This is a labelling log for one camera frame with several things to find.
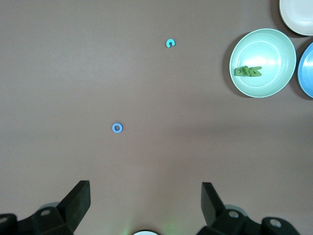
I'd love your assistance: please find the blue plate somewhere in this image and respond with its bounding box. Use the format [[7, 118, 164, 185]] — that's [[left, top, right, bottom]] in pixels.
[[297, 41, 313, 99]]

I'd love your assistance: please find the brown table cover sheet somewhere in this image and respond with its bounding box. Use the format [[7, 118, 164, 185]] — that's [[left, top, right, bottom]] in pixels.
[[0, 0, 313, 235]]

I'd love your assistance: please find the beige plate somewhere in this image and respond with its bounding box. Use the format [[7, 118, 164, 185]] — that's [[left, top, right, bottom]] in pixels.
[[279, 0, 313, 37]]

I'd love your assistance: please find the green plate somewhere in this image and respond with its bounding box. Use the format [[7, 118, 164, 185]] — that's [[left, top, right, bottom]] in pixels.
[[229, 28, 297, 98]]

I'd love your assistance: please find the green foam letter M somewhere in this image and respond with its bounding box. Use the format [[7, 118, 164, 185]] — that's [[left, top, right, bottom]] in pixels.
[[250, 66, 263, 78]]

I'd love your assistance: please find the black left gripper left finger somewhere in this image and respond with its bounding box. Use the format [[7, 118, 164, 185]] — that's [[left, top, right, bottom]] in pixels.
[[0, 180, 91, 235]]

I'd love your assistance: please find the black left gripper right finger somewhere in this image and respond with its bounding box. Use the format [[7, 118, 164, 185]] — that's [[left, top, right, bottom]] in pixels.
[[195, 182, 301, 235]]

